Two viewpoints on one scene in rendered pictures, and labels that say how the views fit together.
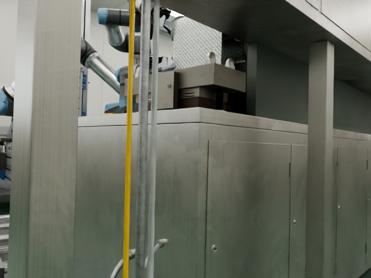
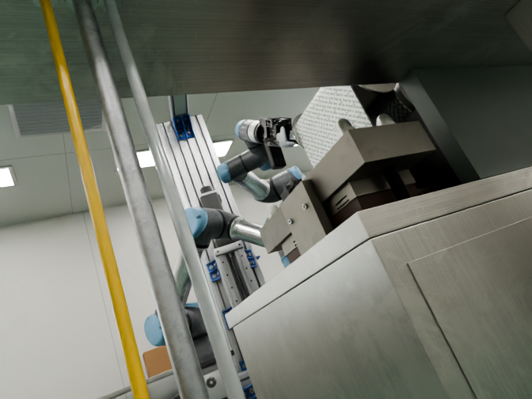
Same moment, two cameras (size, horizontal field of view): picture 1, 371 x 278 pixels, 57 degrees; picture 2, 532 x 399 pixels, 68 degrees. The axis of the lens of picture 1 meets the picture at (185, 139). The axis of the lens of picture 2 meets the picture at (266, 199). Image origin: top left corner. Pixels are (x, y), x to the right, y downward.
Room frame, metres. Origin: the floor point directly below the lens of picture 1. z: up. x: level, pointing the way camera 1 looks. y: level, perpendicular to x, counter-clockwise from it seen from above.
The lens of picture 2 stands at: (0.37, -0.09, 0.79)
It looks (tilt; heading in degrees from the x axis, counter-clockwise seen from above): 19 degrees up; 17
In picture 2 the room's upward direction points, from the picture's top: 22 degrees counter-clockwise
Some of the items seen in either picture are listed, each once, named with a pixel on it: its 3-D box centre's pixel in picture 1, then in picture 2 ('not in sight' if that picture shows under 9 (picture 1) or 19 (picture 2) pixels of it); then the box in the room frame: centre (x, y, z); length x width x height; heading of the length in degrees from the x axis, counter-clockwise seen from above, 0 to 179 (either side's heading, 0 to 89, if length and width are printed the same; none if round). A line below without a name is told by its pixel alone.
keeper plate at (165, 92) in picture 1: (163, 91); (304, 218); (1.06, 0.07, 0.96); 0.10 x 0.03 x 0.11; 47
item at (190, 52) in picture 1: (195, 60); (343, 154); (1.25, -0.03, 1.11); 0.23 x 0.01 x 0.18; 47
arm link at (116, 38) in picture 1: (114, 31); (251, 184); (1.82, 0.40, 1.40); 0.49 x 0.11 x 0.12; 6
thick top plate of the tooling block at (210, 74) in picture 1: (180, 85); (332, 196); (1.13, 0.02, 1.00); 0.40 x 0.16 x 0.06; 47
